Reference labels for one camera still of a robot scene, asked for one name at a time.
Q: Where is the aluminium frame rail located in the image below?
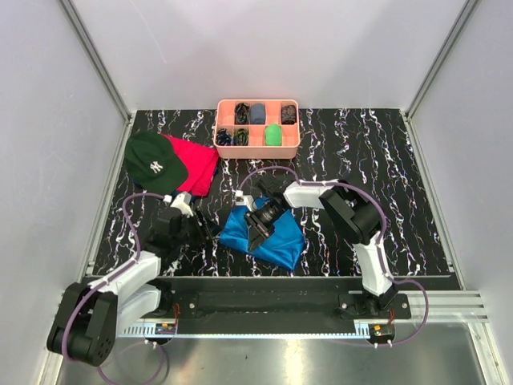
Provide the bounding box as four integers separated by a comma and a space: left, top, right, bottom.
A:
58, 0, 131, 122

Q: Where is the navy striped rolled cloth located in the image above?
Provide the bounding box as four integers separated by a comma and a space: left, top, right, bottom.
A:
216, 128, 232, 146

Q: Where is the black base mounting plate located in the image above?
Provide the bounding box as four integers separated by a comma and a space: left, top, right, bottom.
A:
157, 277, 412, 338

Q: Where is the dark green baseball cap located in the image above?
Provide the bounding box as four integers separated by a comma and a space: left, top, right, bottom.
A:
124, 132, 188, 195

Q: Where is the pink folded cloth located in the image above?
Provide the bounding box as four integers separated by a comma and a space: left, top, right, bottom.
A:
163, 134, 220, 197

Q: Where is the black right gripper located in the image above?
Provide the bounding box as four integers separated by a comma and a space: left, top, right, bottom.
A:
244, 202, 286, 253

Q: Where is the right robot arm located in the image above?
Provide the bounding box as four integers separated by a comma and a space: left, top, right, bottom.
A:
236, 180, 397, 318

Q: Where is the bright blue napkin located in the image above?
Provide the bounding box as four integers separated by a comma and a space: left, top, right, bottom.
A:
219, 205, 305, 270

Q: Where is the grey rolled cloth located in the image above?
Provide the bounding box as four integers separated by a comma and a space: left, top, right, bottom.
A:
249, 103, 266, 124

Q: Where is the brown patterned rolled cloth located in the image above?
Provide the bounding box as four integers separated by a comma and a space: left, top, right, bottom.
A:
281, 104, 297, 125

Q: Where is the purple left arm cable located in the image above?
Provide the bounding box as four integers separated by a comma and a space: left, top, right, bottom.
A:
62, 192, 172, 384

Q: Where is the pink divided organizer box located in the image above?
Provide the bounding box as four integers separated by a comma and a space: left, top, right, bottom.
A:
212, 99, 301, 160

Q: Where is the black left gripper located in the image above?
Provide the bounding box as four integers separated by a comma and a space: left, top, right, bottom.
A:
172, 208, 223, 249

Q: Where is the dark floral rolled cloth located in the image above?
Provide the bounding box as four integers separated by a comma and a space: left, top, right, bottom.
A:
234, 102, 250, 124

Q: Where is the green rolled cloth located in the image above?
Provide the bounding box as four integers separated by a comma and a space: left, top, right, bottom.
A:
264, 124, 282, 147

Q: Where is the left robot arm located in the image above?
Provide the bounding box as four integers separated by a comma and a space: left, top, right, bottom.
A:
46, 209, 221, 367

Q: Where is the yellow floral rolled cloth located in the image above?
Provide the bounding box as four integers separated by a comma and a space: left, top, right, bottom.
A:
232, 128, 249, 146

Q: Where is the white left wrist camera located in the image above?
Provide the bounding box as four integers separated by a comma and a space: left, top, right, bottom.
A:
163, 192, 194, 217

